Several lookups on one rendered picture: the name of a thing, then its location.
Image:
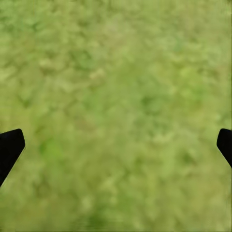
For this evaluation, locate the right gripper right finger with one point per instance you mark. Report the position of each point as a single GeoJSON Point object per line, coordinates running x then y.
{"type": "Point", "coordinates": [224, 143]}

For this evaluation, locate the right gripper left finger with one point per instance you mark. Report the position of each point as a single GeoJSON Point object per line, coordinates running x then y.
{"type": "Point", "coordinates": [11, 145]}

